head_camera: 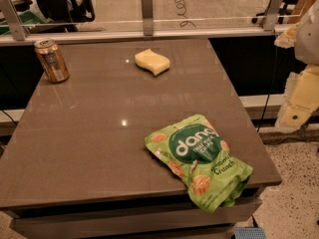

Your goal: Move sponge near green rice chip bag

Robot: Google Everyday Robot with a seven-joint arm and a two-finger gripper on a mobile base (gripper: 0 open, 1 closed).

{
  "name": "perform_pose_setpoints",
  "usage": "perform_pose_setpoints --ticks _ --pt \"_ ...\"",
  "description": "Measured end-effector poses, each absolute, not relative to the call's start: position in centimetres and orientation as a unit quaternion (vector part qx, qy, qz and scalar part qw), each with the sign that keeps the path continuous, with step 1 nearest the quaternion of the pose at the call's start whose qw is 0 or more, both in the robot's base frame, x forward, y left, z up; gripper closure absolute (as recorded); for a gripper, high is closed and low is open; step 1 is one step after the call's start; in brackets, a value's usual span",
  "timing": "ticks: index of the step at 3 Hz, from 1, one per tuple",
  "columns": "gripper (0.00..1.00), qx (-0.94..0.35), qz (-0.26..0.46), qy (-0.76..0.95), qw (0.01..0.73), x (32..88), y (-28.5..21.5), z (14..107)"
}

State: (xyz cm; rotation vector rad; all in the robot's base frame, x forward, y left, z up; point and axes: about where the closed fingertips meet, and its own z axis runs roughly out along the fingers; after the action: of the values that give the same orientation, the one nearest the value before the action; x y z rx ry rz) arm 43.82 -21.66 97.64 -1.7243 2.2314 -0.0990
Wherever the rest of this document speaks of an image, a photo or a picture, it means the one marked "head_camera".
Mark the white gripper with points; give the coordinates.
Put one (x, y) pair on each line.
(308, 40)

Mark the yellow sponge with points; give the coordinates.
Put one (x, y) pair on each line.
(152, 62)

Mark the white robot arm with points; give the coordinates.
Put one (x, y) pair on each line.
(304, 38)

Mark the green rice chip bag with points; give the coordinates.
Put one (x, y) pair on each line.
(193, 151)

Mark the blue perforated pad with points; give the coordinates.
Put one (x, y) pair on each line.
(249, 233)

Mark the orange soda can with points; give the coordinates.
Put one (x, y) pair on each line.
(51, 59)

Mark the black office chair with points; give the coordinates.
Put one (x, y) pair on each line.
(65, 15)

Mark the green bin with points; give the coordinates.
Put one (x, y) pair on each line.
(28, 19)

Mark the right metal bracket post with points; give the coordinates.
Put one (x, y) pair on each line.
(271, 15)

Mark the metal bracket post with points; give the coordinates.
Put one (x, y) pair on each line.
(148, 17)
(271, 15)
(18, 32)

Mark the middle metal bracket post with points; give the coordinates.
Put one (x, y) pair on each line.
(148, 17)

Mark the left metal bracket post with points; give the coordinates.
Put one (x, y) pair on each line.
(18, 32)

